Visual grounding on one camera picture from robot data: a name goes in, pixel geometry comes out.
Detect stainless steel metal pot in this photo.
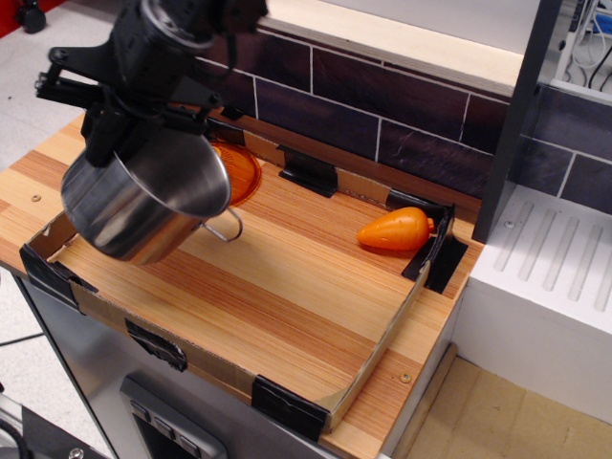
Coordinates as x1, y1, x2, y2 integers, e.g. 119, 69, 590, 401
60, 128, 231, 265

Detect white ridged drain board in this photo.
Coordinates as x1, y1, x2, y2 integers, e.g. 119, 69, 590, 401
452, 186, 611, 423

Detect dark grey upright post right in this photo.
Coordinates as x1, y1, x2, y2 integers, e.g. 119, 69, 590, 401
472, 0, 569, 243

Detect orange plastic toy carrot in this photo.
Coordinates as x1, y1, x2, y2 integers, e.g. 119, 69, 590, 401
356, 207, 435, 251

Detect black equipment at bottom left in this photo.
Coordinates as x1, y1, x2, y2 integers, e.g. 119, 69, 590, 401
1, 386, 105, 458

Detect grey oven control panel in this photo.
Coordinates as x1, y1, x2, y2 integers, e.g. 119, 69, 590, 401
120, 377, 229, 459

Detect orange plastic pot lid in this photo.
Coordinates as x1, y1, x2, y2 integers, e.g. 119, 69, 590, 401
212, 142, 262, 206

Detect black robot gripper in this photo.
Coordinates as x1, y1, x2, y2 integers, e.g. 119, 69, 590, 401
35, 1, 268, 167

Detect black caster wheel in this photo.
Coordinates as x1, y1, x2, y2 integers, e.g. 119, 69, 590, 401
15, 0, 47, 34

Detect white cables in background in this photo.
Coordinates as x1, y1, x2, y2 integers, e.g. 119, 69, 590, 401
557, 0, 612, 92

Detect cardboard fence with black tape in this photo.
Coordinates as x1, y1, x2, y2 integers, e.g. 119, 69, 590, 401
11, 123, 482, 458

